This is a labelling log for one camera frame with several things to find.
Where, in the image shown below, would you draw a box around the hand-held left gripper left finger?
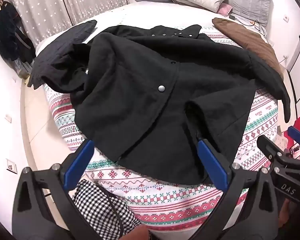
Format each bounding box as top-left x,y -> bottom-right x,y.
12,139 -> 95,240

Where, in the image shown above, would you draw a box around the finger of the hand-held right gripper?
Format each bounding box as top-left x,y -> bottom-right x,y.
287,126 -> 300,152
256,135 -> 290,164

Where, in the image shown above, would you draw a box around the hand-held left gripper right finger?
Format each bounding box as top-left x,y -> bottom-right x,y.
187,139 -> 282,240

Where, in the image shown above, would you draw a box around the black snap-button jacket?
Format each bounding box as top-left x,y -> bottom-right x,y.
49,24 -> 291,184

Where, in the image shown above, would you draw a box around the dark hanging clothes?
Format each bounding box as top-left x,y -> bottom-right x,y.
0,0 -> 37,64

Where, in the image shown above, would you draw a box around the person's right hand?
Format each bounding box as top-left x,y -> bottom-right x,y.
277,200 -> 292,229

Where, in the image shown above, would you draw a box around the person's left hand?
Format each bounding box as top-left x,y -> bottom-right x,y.
126,226 -> 150,240

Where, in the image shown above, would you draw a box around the black-white checkered clothing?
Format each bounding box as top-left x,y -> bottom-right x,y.
72,180 -> 143,237

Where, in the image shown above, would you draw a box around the patterned knit-print blanket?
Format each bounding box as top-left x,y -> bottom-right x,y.
42,26 -> 280,233

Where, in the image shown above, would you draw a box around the brown folded garment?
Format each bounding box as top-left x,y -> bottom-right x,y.
212,17 -> 284,79

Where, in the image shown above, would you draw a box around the grey padded headboard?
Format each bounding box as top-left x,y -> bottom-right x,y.
205,0 -> 274,30

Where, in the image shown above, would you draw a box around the small pink pillow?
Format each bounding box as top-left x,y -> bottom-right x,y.
216,2 -> 233,15

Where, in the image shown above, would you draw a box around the grey star-print curtain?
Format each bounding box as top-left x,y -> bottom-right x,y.
2,0 -> 129,44

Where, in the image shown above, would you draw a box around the white wall switch plate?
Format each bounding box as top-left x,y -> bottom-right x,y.
6,159 -> 18,173

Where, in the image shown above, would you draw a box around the charger cable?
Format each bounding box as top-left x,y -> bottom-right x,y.
229,14 -> 265,34

